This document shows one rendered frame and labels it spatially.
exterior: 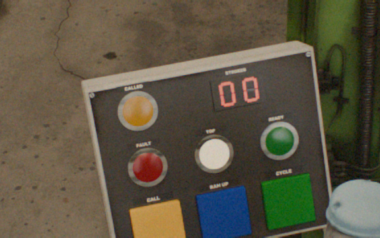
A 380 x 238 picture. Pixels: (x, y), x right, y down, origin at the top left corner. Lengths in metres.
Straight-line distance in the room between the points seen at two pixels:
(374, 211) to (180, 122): 0.41
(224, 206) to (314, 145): 0.16
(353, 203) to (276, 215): 0.38
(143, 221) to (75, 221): 1.40
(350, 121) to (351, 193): 0.65
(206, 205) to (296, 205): 0.14
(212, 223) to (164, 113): 0.18
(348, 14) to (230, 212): 0.39
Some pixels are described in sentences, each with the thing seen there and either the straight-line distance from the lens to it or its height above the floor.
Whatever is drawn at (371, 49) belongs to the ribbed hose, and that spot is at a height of 1.09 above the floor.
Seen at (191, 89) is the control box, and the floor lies 1.18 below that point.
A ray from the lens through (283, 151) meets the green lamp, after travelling 1.30.
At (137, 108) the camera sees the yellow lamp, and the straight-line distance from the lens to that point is 1.25.
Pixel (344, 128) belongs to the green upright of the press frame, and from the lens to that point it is 1.62.
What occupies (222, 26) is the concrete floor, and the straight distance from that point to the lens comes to 3.34.
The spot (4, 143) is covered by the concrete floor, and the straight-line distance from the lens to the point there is 2.97.
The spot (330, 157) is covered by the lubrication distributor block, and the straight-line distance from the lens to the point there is 1.64.
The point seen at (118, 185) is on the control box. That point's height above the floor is 1.07.
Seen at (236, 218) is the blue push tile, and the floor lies 1.00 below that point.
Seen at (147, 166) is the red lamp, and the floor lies 1.09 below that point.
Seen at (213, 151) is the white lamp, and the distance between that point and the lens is 1.28.
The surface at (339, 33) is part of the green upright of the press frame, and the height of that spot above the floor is 1.10.
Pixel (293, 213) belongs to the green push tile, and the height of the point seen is 0.99.
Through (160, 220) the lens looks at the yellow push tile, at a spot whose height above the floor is 1.02.
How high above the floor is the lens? 2.00
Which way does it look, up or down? 43 degrees down
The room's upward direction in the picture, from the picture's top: 4 degrees counter-clockwise
